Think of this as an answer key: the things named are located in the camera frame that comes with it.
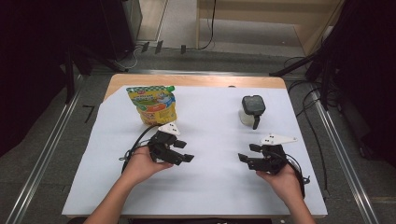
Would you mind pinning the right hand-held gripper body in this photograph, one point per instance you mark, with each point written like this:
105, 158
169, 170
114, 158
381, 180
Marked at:
274, 158

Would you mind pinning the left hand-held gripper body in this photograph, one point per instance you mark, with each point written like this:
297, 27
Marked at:
160, 146

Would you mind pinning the yellow spout pouch green cap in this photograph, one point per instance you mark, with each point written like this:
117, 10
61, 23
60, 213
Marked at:
154, 105

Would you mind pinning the glass jar with black lid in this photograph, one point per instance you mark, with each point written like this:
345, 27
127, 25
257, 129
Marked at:
252, 105

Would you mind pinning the person's right hand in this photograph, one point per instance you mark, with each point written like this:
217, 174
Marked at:
285, 183

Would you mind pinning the person's left hand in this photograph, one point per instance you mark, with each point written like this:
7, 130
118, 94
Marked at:
141, 166

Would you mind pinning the white paper sheet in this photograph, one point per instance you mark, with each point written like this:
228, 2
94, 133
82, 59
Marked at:
211, 149

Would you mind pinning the wooden table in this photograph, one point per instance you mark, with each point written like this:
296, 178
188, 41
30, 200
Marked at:
199, 80

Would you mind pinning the black metal stand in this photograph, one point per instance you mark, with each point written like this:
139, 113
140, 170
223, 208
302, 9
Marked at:
325, 84
69, 77

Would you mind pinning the dark curtain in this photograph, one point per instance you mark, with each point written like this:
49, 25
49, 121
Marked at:
370, 77
34, 68

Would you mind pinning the light wooden cabinet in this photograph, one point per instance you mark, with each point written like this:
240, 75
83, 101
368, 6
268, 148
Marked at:
267, 14

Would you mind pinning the metal floor rail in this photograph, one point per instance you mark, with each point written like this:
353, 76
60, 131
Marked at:
342, 161
46, 149

